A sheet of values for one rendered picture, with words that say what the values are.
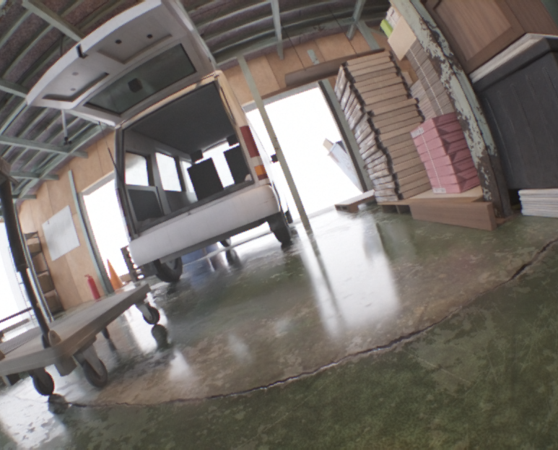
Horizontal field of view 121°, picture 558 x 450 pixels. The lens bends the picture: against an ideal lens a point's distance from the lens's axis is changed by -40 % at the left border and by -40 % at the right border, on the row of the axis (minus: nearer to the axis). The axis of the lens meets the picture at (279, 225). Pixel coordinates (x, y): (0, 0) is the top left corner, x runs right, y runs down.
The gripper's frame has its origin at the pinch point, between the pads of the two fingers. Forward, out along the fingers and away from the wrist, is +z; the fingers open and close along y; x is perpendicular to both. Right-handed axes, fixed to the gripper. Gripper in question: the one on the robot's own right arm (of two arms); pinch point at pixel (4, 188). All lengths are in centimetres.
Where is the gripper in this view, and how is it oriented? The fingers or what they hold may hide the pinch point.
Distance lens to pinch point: 87.1
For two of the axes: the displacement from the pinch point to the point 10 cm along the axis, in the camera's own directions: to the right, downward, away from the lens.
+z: -0.4, 3.3, 9.4
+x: 3.9, 8.7, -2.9
